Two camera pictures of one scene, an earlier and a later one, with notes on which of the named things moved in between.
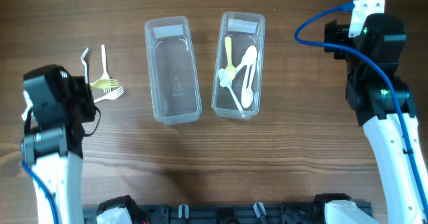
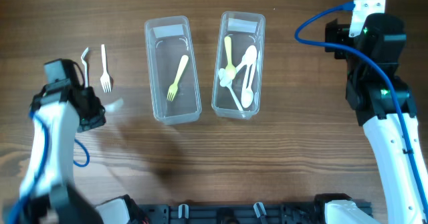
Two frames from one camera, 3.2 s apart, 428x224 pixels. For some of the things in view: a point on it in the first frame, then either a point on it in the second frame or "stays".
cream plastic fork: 105,83 -> 173,89
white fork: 105,75 stays
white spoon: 249,57 stays
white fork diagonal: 111,95 -> 114,106
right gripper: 334,39 stays
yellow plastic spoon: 231,71 stays
